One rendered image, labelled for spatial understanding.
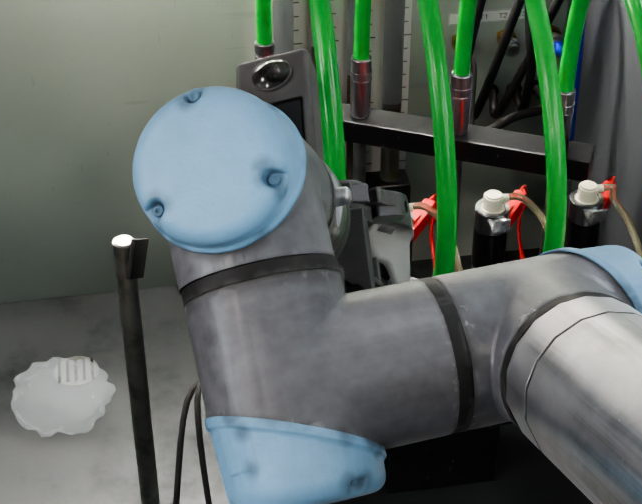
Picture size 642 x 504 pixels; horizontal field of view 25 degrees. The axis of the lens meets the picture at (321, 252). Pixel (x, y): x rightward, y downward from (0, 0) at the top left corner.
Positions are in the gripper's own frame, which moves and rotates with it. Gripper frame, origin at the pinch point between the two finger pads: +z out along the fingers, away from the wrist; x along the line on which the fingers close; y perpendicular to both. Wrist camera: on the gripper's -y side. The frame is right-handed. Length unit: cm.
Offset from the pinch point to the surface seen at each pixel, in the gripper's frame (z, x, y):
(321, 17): -8.8, 1.8, -12.4
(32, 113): 32, -33, -22
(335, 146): -7.2, 1.4, -4.4
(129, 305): 8.9, -18.3, 1.2
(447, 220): 1.4, 7.0, -0.2
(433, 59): -1.9, 7.8, -10.5
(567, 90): 24.8, 16.5, -13.8
